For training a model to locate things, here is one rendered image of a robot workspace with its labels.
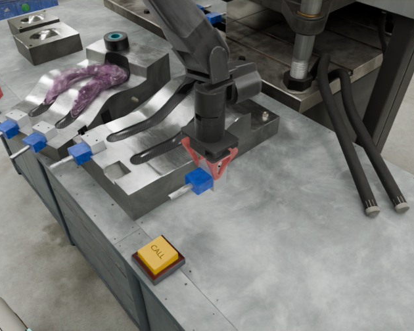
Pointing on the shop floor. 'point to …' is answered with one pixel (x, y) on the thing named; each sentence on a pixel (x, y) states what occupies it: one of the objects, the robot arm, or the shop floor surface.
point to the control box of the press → (393, 56)
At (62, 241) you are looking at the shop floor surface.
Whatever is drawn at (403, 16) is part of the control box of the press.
